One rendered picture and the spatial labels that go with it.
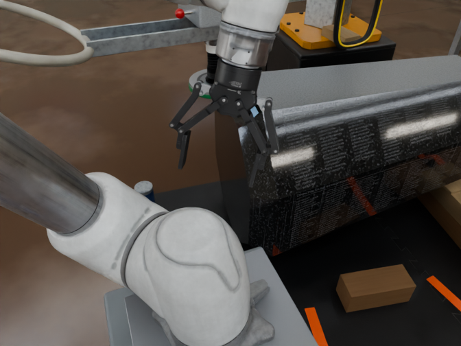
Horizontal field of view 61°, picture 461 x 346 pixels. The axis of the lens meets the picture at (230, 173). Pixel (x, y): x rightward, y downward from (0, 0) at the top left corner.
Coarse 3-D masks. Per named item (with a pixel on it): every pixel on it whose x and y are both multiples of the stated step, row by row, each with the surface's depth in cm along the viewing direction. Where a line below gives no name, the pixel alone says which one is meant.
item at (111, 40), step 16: (96, 32) 130; (112, 32) 132; (128, 32) 134; (144, 32) 137; (160, 32) 128; (176, 32) 130; (192, 32) 133; (208, 32) 135; (96, 48) 122; (112, 48) 124; (128, 48) 127; (144, 48) 129
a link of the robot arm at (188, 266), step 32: (160, 224) 60; (192, 224) 59; (224, 224) 61; (128, 256) 64; (160, 256) 57; (192, 256) 55; (224, 256) 58; (160, 288) 58; (192, 288) 56; (224, 288) 58; (192, 320) 60; (224, 320) 62
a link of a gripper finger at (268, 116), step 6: (270, 102) 66; (270, 108) 66; (264, 114) 67; (270, 114) 66; (270, 120) 67; (270, 126) 67; (270, 132) 68; (270, 138) 68; (276, 138) 69; (270, 144) 69; (276, 144) 69; (276, 150) 69
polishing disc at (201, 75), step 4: (196, 72) 160; (200, 72) 160; (204, 72) 160; (192, 76) 157; (196, 76) 157; (200, 76) 157; (204, 76) 157; (192, 80) 154; (196, 80) 154; (204, 80) 154; (192, 84) 151; (208, 84) 151; (212, 84) 151; (192, 88) 151; (208, 92) 147
